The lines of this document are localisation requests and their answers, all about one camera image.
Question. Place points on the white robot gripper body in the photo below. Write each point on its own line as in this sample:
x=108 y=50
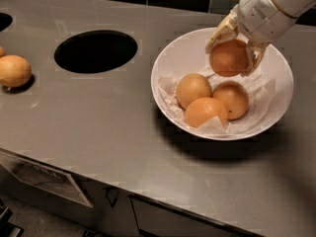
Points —
x=262 y=19

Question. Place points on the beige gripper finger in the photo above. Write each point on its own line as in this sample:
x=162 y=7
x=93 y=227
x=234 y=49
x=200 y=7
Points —
x=255 y=53
x=227 y=30

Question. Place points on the orange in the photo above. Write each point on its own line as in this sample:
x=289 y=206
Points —
x=202 y=110
x=234 y=97
x=230 y=58
x=15 y=71
x=2 y=52
x=191 y=87

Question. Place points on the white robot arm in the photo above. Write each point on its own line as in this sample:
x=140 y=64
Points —
x=261 y=22

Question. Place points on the white ceramic bowl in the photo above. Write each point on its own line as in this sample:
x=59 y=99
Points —
x=186 y=53

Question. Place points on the white paper napkin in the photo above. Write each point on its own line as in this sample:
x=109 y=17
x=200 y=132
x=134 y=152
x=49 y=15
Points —
x=261 y=93

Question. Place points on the large round counter hole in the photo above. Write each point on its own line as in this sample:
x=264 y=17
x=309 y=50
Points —
x=95 y=51

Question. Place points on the grey cabinet door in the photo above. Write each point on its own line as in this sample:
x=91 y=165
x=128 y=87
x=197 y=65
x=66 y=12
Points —
x=155 y=220

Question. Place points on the orange on counter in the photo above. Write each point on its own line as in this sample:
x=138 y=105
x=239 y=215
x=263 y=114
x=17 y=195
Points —
x=15 y=71

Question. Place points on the label sign on cabinet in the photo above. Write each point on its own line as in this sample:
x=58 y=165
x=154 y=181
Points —
x=44 y=178

